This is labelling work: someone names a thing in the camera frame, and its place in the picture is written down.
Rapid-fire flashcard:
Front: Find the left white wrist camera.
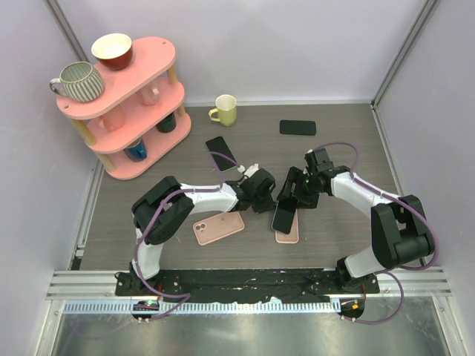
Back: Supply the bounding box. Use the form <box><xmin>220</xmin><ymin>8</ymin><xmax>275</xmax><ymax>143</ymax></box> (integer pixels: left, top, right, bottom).
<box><xmin>237</xmin><ymin>163</ymin><xmax>260</xmax><ymax>178</ymax></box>

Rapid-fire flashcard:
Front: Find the white cable duct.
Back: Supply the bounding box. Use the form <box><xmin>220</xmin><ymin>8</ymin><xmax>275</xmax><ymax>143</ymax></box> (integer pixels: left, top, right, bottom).
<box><xmin>63</xmin><ymin>298</ymin><xmax>341</xmax><ymax>315</ymax></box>

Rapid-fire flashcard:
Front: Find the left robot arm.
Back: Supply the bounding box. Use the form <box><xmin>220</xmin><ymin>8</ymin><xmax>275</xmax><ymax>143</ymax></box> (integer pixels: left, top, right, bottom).
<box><xmin>131</xmin><ymin>164</ymin><xmax>275</xmax><ymax>296</ymax></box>

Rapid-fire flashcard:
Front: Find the pink mug shelf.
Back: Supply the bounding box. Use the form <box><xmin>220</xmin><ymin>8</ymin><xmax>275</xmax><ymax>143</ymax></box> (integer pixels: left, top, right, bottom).
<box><xmin>99</xmin><ymin>105</ymin><xmax>125</xmax><ymax>131</ymax></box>
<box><xmin>137</xmin><ymin>85</ymin><xmax>160</xmax><ymax>106</ymax></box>

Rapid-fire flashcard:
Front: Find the pink mug middle shelf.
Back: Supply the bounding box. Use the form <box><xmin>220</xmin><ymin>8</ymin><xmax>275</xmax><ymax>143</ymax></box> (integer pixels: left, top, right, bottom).
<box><xmin>99</xmin><ymin>105</ymin><xmax>125</xmax><ymax>131</ymax></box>

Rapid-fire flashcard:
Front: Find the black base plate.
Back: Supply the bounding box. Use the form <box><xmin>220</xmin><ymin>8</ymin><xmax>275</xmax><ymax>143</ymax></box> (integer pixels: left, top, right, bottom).
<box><xmin>114</xmin><ymin>266</ymin><xmax>381</xmax><ymax>305</ymax></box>

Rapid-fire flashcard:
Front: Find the blue mug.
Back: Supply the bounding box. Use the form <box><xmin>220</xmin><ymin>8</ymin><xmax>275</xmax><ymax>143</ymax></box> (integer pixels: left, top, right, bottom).
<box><xmin>124</xmin><ymin>137</ymin><xmax>148</xmax><ymax>162</ymax></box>

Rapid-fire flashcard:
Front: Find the black phone face up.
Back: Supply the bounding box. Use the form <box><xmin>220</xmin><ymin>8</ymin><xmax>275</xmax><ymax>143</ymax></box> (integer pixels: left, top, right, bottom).
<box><xmin>205</xmin><ymin>136</ymin><xmax>238</xmax><ymax>172</ymax></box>

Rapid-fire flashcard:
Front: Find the pink mug upper shelf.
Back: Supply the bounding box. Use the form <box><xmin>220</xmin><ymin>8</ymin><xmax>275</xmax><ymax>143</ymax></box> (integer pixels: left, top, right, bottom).
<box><xmin>137</xmin><ymin>85</ymin><xmax>160</xmax><ymax>106</ymax></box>

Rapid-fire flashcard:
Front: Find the pink phone case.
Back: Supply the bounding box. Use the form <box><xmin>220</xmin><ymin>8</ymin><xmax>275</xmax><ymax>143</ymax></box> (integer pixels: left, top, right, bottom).
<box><xmin>275</xmin><ymin>212</ymin><xmax>299</xmax><ymax>244</ymax></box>
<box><xmin>193</xmin><ymin>212</ymin><xmax>245</xmax><ymax>245</ymax></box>

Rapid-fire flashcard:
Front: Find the red bowl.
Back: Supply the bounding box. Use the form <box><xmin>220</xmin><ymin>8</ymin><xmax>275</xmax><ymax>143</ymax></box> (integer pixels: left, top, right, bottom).
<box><xmin>91</xmin><ymin>33</ymin><xmax>133</xmax><ymax>70</ymax></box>

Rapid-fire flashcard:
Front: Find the aluminium rail frame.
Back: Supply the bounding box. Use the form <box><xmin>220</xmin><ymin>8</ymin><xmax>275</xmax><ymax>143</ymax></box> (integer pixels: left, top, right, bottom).
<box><xmin>46</xmin><ymin>267</ymin><xmax>452</xmax><ymax>300</ymax></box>

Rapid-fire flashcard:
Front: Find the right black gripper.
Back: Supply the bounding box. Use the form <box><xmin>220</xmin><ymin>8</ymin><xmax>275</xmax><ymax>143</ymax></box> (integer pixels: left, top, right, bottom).
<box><xmin>278</xmin><ymin>167</ymin><xmax>319</xmax><ymax>210</ymax></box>

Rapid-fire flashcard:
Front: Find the pink three-tier shelf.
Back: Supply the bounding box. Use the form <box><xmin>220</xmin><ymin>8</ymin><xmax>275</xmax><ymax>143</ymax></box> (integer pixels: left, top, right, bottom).
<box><xmin>56</xmin><ymin>36</ymin><xmax>191</xmax><ymax>180</ymax></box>

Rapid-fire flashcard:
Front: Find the yellow mug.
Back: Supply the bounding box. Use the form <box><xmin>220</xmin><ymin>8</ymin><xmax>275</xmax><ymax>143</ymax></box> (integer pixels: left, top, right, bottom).
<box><xmin>209</xmin><ymin>94</ymin><xmax>237</xmax><ymax>127</ymax></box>

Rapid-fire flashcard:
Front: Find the grey striped mug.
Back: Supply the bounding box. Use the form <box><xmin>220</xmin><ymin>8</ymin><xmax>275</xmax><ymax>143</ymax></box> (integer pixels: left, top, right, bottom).
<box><xmin>49</xmin><ymin>62</ymin><xmax>105</xmax><ymax>102</ymax></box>

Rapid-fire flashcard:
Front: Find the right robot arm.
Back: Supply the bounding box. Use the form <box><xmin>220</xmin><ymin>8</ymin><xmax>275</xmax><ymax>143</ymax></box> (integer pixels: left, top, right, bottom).
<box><xmin>272</xmin><ymin>148</ymin><xmax>436</xmax><ymax>293</ymax></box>

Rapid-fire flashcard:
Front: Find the dark green mug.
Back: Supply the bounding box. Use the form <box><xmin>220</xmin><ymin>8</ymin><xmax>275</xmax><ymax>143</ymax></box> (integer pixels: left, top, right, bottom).
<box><xmin>156</xmin><ymin>113</ymin><xmax>177</xmax><ymax>134</ymax></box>

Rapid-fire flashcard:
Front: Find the black phone case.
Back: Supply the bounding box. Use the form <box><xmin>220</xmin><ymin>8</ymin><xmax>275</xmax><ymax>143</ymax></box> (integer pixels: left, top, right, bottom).
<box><xmin>279</xmin><ymin>120</ymin><xmax>317</xmax><ymax>136</ymax></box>

